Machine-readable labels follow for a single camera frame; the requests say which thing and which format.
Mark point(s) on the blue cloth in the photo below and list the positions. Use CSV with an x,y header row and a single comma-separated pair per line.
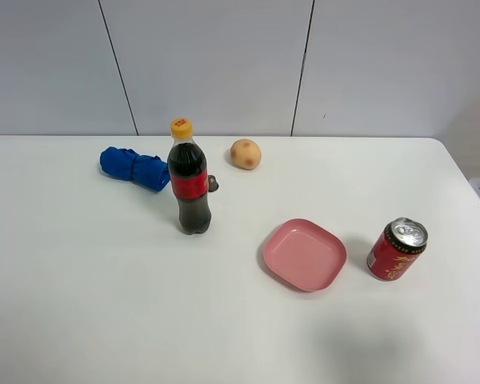
x,y
127,165

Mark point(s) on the small dark brown object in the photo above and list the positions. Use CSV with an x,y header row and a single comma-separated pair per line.
x,y
212,183

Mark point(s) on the yellow potato with red spots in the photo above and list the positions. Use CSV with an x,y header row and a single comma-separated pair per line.
x,y
245,154

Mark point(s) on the cola bottle yellow cap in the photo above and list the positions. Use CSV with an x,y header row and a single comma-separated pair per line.
x,y
187,167

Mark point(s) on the pink square plate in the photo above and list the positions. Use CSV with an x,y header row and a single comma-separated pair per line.
x,y
304,255

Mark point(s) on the red drink can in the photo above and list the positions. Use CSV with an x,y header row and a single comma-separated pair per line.
x,y
398,247

